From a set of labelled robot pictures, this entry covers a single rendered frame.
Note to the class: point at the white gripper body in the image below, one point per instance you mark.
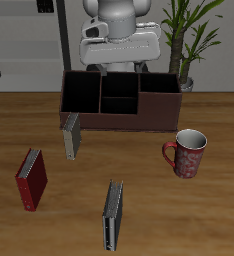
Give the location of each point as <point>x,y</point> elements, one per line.
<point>122,50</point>

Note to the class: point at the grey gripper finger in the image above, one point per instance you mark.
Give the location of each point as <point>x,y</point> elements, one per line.
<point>102,69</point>
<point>141,67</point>

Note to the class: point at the dark brown desk caddy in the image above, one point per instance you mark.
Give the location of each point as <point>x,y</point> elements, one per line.
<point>155,113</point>

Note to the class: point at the olive grey book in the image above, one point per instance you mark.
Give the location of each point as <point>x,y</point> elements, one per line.
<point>74,136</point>

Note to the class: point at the red book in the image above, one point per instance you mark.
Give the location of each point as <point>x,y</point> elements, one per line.
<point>34,183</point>

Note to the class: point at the green pot plant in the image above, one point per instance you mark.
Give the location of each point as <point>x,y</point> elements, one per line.
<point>177,43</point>

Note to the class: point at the grey shelf unit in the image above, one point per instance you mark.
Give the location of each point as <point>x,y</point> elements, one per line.
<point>25,40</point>

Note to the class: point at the black box on shelf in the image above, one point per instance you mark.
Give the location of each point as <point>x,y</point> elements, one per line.
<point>45,5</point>

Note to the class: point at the red patterned mug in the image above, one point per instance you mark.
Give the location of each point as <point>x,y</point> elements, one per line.
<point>189,160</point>

